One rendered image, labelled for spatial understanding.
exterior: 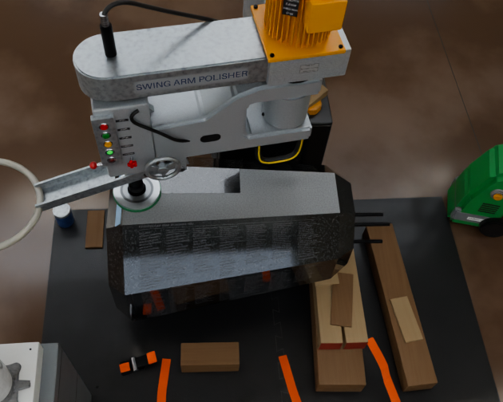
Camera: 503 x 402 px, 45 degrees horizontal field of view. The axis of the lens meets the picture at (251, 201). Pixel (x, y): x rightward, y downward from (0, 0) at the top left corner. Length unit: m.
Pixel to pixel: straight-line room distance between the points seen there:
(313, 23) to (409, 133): 2.39
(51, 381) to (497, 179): 2.50
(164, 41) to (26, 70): 2.51
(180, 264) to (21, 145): 1.74
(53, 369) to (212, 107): 1.20
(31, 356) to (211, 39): 1.37
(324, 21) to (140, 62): 0.63
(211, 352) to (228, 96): 1.45
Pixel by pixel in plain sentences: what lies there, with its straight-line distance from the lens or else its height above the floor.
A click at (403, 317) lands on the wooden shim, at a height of 0.14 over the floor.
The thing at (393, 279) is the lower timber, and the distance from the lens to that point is 3.55.
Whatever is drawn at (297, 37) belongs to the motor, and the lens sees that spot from 2.15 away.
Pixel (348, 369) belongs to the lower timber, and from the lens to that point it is 3.28.
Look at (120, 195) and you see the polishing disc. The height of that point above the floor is 0.85.
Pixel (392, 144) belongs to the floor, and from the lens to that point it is 4.23.
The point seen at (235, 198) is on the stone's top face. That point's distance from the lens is 2.84.
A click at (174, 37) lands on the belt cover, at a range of 2.25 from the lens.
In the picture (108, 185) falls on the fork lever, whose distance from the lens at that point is 2.70.
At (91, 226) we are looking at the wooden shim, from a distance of 3.75.
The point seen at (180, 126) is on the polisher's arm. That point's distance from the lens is 2.38.
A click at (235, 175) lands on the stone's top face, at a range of 2.91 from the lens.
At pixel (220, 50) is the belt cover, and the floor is 1.69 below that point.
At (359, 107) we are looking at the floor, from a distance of 4.39.
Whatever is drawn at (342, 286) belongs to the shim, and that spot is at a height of 0.26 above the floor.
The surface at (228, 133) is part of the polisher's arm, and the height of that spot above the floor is 1.29.
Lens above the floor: 3.22
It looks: 58 degrees down
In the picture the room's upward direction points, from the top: 6 degrees clockwise
